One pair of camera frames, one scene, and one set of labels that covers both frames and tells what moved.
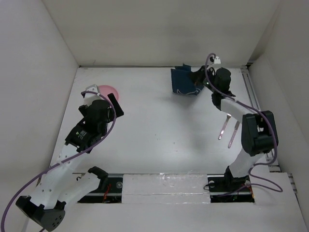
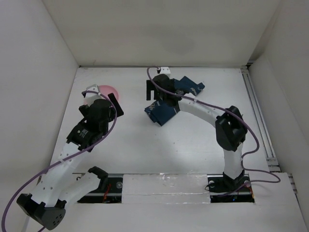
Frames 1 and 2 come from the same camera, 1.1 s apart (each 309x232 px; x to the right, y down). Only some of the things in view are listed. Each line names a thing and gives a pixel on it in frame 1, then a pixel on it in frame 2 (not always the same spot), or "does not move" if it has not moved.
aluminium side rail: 273,164 does not move
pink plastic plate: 105,90 does not move
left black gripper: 115,104 does not move
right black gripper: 201,76 → 149,90
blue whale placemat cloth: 183,81 → 161,113
